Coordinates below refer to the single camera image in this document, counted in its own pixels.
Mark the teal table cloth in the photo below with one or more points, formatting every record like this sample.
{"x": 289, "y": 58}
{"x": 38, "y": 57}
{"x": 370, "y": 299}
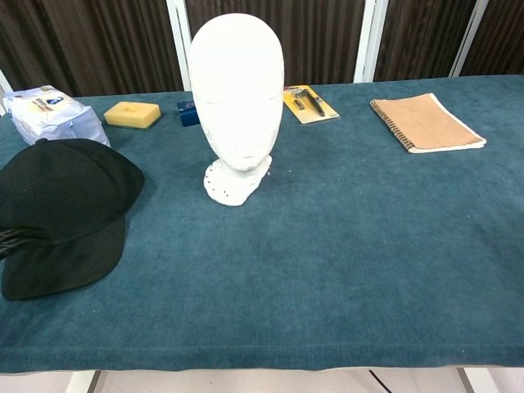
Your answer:
{"x": 327, "y": 245}

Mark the yellow carded razor package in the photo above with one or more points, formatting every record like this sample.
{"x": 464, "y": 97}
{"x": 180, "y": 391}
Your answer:
{"x": 309, "y": 107}

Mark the brown spiral notebook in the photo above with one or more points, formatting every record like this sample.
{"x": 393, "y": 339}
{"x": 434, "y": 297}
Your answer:
{"x": 430, "y": 123}

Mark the white partition post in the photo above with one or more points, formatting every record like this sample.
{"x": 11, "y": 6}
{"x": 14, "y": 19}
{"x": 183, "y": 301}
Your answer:
{"x": 368, "y": 41}
{"x": 178, "y": 45}
{"x": 4, "y": 84}
{"x": 471, "y": 37}

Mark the white mannequin head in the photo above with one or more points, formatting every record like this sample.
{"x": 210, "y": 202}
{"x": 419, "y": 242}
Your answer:
{"x": 235, "y": 102}

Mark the yellow sponge block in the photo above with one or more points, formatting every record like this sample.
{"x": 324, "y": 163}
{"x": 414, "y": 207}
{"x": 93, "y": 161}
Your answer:
{"x": 131, "y": 115}

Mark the blue rectangular box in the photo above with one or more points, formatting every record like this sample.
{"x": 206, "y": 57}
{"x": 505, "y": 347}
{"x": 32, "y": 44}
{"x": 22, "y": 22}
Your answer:
{"x": 187, "y": 116}

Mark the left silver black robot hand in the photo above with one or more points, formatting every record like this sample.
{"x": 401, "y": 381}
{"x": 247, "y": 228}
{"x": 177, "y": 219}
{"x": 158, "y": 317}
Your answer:
{"x": 16, "y": 239}

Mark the dark brown curtain panel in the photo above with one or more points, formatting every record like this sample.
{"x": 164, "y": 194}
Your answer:
{"x": 421, "y": 37}
{"x": 90, "y": 45}
{"x": 503, "y": 37}
{"x": 319, "y": 41}

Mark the white table leg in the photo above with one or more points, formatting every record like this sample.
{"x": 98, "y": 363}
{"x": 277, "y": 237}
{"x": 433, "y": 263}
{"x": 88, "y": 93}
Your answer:
{"x": 82, "y": 382}
{"x": 477, "y": 380}

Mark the black baseball cap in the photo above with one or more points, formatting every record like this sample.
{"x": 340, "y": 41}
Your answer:
{"x": 61, "y": 196}

